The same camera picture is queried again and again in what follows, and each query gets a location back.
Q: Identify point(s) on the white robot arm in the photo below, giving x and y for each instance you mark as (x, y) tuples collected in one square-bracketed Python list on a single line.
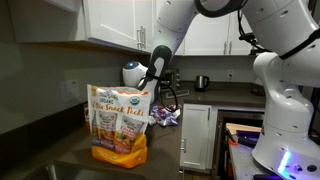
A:
[(286, 29)]

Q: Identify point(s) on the wall power outlet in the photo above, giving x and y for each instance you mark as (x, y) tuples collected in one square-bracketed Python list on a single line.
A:
[(230, 74)]

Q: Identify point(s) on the toaster oven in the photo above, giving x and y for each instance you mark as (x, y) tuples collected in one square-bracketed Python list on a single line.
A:
[(172, 79)]

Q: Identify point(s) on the white lower cabinet door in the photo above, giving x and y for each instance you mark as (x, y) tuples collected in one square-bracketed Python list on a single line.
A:
[(194, 137)]

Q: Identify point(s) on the red can behind bag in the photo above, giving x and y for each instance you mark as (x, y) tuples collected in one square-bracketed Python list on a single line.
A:
[(86, 115)]

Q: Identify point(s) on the wall light switch plate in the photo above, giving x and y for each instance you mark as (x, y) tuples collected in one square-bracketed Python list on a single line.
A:
[(69, 89)]

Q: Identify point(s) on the purple crumpled sachet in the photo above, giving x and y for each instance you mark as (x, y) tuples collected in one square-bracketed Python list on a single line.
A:
[(164, 115)]

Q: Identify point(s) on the white upper cabinets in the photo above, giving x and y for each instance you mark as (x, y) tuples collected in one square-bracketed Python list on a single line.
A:
[(131, 23)]

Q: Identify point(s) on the wooden board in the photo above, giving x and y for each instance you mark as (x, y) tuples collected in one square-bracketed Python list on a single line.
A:
[(234, 127)]

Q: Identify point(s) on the orange white snack bag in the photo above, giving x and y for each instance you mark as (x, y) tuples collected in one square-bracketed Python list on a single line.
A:
[(118, 119)]

